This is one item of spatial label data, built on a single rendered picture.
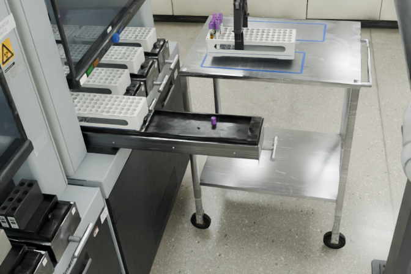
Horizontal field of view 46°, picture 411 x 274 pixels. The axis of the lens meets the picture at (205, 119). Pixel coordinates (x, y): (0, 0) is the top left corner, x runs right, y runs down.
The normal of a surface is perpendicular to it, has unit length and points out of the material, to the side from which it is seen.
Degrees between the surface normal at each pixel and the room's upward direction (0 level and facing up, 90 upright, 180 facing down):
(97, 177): 0
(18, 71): 90
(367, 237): 0
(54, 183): 90
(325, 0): 90
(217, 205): 0
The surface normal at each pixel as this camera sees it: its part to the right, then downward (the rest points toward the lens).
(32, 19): 0.98, 0.07
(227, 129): -0.07, -0.80
